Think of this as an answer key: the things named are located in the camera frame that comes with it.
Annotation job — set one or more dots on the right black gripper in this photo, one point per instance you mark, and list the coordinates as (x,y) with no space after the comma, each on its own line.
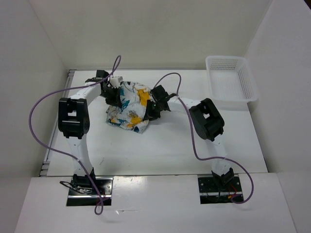
(149,115)

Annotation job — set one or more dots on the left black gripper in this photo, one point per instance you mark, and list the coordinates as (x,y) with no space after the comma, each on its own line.
(115,101)

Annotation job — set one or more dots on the printed white teal yellow shorts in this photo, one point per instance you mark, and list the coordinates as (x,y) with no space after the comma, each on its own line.
(134,101)

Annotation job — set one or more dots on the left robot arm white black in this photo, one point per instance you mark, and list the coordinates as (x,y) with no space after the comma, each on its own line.
(74,123)

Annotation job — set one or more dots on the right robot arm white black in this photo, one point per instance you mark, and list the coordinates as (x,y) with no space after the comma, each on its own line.
(205,121)

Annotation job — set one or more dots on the white plastic mesh basket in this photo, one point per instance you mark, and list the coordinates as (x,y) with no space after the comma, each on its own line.
(230,79)

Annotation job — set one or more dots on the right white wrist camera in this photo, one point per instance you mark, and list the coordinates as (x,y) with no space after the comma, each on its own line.
(151,98)

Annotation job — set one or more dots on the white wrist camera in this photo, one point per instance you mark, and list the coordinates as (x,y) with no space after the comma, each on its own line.
(114,81)
(151,98)

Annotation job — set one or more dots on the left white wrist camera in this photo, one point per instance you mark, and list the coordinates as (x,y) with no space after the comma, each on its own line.
(114,81)

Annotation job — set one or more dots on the aluminium table edge rail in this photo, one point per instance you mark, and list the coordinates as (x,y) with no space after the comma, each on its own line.
(46,161)

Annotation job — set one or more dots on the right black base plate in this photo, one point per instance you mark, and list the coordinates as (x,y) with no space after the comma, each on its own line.
(209,193)

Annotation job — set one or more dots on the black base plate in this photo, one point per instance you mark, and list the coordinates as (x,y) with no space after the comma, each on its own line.
(209,193)
(87,196)

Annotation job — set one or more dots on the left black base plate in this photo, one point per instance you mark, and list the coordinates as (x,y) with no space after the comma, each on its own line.
(87,196)

